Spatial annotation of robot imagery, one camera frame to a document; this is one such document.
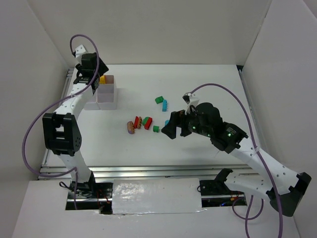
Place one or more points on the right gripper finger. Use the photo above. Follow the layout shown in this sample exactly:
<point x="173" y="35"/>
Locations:
<point x="175" y="121"/>
<point x="185" y="130"/>

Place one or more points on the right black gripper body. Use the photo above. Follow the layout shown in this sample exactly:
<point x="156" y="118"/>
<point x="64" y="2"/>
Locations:
<point x="183" y="123"/>

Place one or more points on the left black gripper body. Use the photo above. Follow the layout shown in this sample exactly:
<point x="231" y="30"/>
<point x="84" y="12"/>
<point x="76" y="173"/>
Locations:
<point x="99" y="68"/>

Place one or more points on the small green lego brick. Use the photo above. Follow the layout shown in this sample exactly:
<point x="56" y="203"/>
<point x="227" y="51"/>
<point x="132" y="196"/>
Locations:
<point x="155" y="128"/>

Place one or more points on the yellow studded lego brick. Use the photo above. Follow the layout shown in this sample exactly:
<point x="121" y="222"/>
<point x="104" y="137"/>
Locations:
<point x="102" y="79"/>

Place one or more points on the green red rounded lego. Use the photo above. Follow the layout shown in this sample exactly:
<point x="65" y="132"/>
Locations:
<point x="147" y="121"/>

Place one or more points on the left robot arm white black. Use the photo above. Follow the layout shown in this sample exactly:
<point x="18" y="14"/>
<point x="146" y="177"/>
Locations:
<point x="61" y="131"/>

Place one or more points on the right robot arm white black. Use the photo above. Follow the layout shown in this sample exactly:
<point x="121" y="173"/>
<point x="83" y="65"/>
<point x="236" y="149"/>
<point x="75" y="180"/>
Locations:
<point x="277" y="182"/>

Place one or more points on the teal long lego brick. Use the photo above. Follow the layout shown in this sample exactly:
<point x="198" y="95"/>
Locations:
<point x="164" y="105"/>

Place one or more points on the green square lego brick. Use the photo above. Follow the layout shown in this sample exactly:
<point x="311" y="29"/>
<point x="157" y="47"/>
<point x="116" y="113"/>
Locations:
<point x="159" y="99"/>

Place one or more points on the red brown lego brick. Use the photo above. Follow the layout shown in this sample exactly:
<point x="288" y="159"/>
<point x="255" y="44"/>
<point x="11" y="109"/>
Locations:
<point x="137" y="122"/>

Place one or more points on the white divided container right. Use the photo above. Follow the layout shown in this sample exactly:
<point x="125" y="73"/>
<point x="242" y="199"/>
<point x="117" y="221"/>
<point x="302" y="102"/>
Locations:
<point x="107" y="94"/>

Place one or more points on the purple top brown lego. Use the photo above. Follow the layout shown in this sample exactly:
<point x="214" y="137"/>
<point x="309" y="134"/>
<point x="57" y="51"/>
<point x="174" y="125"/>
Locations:
<point x="130" y="127"/>

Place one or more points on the side aluminium rail right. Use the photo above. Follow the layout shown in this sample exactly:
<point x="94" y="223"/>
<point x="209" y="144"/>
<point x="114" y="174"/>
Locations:
<point x="255" y="128"/>

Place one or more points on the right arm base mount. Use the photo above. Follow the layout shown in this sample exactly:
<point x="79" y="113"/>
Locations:
<point x="213" y="194"/>

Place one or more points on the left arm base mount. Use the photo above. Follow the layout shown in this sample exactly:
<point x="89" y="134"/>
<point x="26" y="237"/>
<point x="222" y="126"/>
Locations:
<point x="100" y="200"/>

